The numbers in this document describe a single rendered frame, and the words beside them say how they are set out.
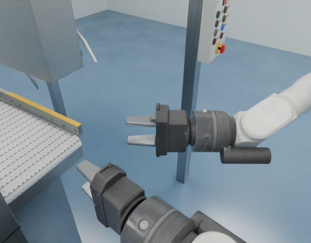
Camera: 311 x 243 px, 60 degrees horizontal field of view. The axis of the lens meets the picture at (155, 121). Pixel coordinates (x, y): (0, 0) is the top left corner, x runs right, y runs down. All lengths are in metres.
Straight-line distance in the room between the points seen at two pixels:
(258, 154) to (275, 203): 1.24
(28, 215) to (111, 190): 0.65
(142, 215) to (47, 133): 0.55
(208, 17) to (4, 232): 0.97
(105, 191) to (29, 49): 0.39
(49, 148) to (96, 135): 1.33
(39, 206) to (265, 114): 0.80
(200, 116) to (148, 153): 1.41
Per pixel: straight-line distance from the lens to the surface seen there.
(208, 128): 0.53
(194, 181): 1.77
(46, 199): 1.06
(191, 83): 1.28
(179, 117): 0.54
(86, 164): 0.47
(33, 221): 1.07
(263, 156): 0.58
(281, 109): 0.58
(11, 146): 0.87
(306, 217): 1.82
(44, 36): 0.64
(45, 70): 0.66
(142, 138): 0.59
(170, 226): 0.37
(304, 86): 0.66
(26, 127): 0.92
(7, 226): 0.69
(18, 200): 0.82
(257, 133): 0.54
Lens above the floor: 1.35
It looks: 38 degrees down
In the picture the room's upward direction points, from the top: straight up
